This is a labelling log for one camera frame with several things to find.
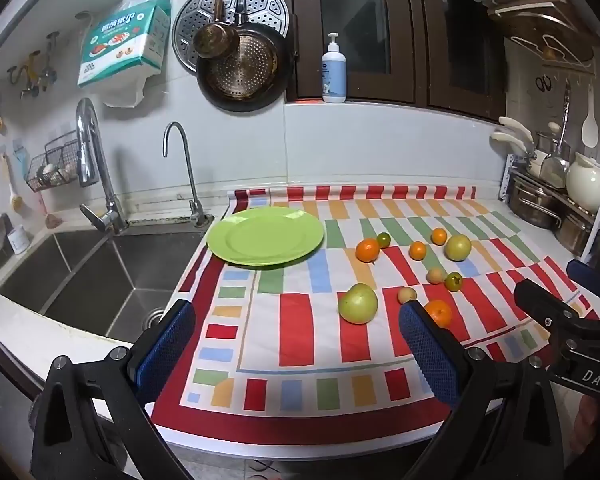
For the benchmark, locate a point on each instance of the small copper saucepan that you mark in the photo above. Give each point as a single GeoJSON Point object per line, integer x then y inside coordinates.
{"type": "Point", "coordinates": [216, 37]}

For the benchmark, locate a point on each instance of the metal dish rack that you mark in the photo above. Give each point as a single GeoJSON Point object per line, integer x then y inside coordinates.
{"type": "Point", "coordinates": [550, 195]}

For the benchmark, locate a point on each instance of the dark brown window frame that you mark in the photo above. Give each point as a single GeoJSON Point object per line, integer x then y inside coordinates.
{"type": "Point", "coordinates": [395, 35]}

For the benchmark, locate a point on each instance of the medium orange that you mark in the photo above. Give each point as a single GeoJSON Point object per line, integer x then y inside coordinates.
{"type": "Point", "coordinates": [439, 312]}

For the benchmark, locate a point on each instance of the green plate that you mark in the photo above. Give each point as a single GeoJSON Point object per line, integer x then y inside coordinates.
{"type": "Point", "coordinates": [265, 236]}

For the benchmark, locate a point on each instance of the small green orange tangerine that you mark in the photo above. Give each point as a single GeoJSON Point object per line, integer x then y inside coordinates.
{"type": "Point", "coordinates": [383, 239]}

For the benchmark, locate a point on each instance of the white ceramic pitcher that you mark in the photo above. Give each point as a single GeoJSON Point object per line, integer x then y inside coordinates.
{"type": "Point", "coordinates": [586, 185]}

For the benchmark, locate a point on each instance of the white pump soap bottle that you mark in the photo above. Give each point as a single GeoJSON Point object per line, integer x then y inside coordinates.
{"type": "Point", "coordinates": [334, 72]}

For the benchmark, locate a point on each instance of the yellow wall hook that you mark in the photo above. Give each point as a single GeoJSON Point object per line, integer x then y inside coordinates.
{"type": "Point", "coordinates": [27, 72]}

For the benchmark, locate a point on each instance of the yellow green apple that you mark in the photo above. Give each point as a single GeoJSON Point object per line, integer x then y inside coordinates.
{"type": "Point", "coordinates": [457, 247]}

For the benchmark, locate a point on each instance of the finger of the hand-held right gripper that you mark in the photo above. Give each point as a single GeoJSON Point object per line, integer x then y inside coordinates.
{"type": "Point", "coordinates": [587, 275]}
{"type": "Point", "coordinates": [542, 302]}

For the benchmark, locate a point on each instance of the striped colourful table cloth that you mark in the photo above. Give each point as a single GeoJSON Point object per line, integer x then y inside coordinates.
{"type": "Point", "coordinates": [330, 310]}

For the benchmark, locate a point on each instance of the large orange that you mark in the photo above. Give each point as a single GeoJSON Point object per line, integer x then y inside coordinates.
{"type": "Point", "coordinates": [368, 250]}

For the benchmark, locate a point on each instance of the large green apple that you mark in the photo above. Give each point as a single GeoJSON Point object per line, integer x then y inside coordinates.
{"type": "Point", "coordinates": [358, 303]}

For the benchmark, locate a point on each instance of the stainless steel pot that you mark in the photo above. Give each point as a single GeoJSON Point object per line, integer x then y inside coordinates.
{"type": "Point", "coordinates": [532, 202]}

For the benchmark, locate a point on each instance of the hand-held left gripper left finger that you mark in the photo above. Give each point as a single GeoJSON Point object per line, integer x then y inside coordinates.
{"type": "Point", "coordinates": [167, 345]}

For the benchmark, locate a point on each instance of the round metal steamer tray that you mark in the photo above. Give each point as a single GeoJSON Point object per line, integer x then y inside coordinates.
{"type": "Point", "coordinates": [190, 25]}

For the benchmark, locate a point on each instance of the black scissors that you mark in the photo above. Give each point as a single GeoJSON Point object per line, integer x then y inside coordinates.
{"type": "Point", "coordinates": [544, 83]}

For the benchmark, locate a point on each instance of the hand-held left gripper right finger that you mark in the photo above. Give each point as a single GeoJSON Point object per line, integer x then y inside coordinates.
{"type": "Point", "coordinates": [425, 350]}

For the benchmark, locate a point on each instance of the stainless steel sink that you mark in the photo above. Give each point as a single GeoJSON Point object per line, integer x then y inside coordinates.
{"type": "Point", "coordinates": [95, 280]}

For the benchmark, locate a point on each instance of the black frying pan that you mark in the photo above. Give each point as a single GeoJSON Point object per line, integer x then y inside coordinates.
{"type": "Point", "coordinates": [245, 67]}

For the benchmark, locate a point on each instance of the metal ladle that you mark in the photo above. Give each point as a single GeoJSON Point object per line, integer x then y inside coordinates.
{"type": "Point", "coordinates": [557, 155]}

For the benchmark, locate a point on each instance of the green fruit with dark calyx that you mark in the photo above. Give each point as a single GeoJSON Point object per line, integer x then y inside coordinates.
{"type": "Point", "coordinates": [453, 281]}

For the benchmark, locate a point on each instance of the small pale apricot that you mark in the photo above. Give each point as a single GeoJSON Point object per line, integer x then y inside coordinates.
{"type": "Point", "coordinates": [406, 295]}
{"type": "Point", "coordinates": [435, 276]}

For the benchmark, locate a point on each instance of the white rice spoon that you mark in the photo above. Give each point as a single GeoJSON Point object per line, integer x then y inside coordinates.
{"type": "Point", "coordinates": [589, 125]}

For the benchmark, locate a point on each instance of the large chrome faucet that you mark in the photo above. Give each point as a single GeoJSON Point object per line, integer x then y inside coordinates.
{"type": "Point", "coordinates": [92, 160]}

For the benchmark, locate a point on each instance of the person's right hand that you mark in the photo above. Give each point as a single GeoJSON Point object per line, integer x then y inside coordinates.
{"type": "Point", "coordinates": [584, 425]}

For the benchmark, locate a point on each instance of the wooden cutting board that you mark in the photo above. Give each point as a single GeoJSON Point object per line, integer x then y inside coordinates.
{"type": "Point", "coordinates": [545, 25]}

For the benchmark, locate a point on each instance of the thin gooseneck faucet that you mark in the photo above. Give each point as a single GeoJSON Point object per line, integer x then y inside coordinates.
{"type": "Point", "coordinates": [182, 170]}

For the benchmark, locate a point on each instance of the yellow dish brush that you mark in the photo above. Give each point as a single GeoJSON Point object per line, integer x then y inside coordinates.
{"type": "Point", "coordinates": [12, 185]}

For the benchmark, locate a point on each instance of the green white tissue pack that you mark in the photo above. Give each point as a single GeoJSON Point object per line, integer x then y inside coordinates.
{"type": "Point", "coordinates": [125, 42]}

